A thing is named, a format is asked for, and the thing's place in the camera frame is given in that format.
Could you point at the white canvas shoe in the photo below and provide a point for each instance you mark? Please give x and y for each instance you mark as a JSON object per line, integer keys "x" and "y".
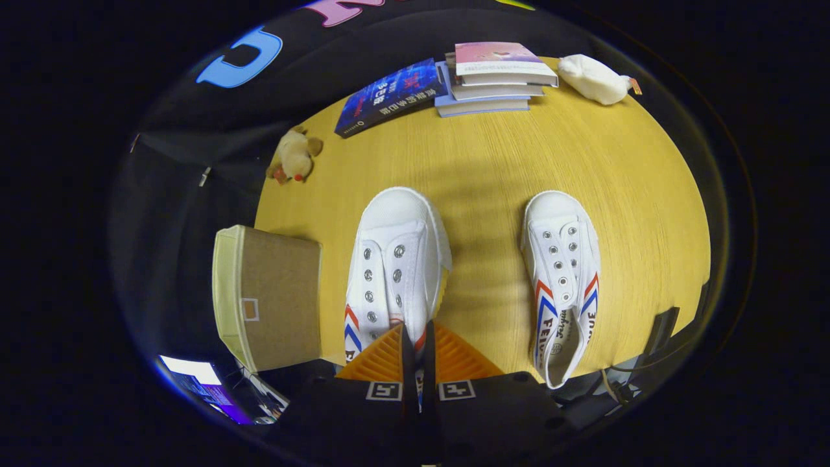
{"x": 395, "y": 259}
{"x": 561, "y": 259}

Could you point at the dark blue book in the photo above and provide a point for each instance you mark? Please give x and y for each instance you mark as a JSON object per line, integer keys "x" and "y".
{"x": 389, "y": 94}

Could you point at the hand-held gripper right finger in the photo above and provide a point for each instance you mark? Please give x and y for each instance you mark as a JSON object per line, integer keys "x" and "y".
{"x": 430, "y": 370}

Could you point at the tan plush dog toy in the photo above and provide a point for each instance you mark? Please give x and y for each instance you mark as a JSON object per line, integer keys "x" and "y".
{"x": 295, "y": 155}

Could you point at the black flat bar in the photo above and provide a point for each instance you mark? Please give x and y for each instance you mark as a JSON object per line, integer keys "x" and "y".
{"x": 661, "y": 327}

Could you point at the white plush toy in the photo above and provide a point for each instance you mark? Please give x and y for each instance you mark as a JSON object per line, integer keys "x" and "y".
{"x": 593, "y": 79}

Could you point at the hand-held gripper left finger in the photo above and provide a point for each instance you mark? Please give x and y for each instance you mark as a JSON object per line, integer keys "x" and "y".
{"x": 407, "y": 370}

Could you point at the light blue book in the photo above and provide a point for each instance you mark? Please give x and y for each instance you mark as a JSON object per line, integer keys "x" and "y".
{"x": 483, "y": 107}

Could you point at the beige fabric storage box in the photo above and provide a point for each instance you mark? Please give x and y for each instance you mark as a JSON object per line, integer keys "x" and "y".
{"x": 279, "y": 298}

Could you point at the laptop screen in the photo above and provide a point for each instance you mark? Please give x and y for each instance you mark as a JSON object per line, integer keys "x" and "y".
{"x": 194, "y": 379}

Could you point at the white clip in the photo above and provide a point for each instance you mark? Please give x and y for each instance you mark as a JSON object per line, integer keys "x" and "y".
{"x": 204, "y": 176}

